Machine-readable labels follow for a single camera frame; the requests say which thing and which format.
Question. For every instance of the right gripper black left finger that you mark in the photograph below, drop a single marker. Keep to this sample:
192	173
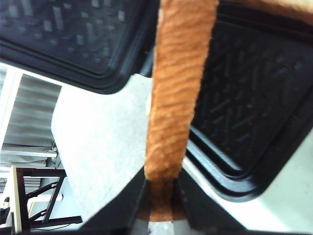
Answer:
127	214

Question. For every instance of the grey felt table mat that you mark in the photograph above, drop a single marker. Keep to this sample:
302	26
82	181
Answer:
101	140

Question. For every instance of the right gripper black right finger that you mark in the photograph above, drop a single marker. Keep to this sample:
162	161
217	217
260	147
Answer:
195	213

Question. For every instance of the white bread slice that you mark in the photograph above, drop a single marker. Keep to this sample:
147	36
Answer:
233	90

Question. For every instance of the dark wooden chair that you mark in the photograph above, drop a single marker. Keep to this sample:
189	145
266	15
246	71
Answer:
21	221

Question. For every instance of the mint green breakfast maker base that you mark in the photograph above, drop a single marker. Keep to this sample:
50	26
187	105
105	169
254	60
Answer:
286	205

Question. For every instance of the breakfast maker hinged lid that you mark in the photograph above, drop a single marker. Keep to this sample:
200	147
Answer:
96	45

